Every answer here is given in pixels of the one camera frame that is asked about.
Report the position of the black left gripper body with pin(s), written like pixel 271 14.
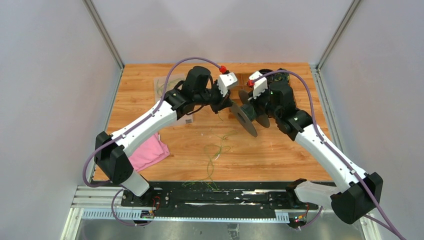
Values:
pixel 214 97

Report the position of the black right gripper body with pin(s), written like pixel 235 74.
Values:
pixel 261 104

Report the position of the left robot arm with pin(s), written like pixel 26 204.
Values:
pixel 198 89

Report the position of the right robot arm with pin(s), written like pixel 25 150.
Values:
pixel 355 192

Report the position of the dark blue rolled tie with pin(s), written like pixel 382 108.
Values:
pixel 264 71

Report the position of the wooden compartment tray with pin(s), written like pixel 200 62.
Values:
pixel 242 85

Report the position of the green yellow rolled tie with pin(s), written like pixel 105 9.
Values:
pixel 281 77

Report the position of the clear plastic box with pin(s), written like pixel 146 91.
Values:
pixel 171 95

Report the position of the pink folded cloth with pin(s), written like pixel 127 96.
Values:
pixel 149 153

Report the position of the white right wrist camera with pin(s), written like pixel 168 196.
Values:
pixel 258 82

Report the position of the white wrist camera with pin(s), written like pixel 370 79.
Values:
pixel 258 82
pixel 226 81

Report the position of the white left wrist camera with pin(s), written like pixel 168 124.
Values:
pixel 226 81

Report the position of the aluminium frame post right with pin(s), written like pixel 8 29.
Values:
pixel 319 80

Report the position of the aluminium frame post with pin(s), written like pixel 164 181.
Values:
pixel 319 80
pixel 94 14

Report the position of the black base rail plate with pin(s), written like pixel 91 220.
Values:
pixel 222 201

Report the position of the aluminium frame post left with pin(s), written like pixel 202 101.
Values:
pixel 94 14

